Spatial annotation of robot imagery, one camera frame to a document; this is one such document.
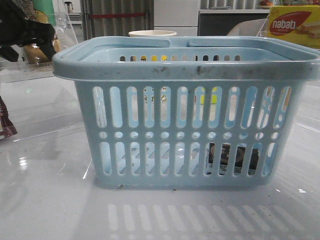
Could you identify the green cartoon snack bag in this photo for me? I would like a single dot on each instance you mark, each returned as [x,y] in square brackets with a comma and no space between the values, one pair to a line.
[41,11]

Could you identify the clear acrylic right shelf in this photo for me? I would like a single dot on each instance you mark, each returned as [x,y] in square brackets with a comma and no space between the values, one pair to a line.
[265,27]

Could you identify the red barrier belt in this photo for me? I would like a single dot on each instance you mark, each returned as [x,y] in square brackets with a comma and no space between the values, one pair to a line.
[115,16]

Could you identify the white cabinet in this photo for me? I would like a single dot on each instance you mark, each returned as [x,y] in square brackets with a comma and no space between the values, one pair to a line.
[180,16]

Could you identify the plate of fruit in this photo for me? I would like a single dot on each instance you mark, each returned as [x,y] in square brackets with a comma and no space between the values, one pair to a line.
[265,3]

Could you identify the packaged bread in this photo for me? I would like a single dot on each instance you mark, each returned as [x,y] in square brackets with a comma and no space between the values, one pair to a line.
[37,53]

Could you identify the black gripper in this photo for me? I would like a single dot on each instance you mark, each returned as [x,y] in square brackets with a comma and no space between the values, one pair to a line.
[17,29]

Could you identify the dark brown snack packet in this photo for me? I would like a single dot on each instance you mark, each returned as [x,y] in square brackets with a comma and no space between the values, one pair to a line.
[7,128]

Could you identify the yellow nabati wafer box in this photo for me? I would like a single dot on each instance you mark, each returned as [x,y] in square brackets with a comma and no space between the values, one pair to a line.
[292,25]

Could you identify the light blue plastic basket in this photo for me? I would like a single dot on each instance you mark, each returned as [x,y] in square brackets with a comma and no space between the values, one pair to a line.
[203,111]

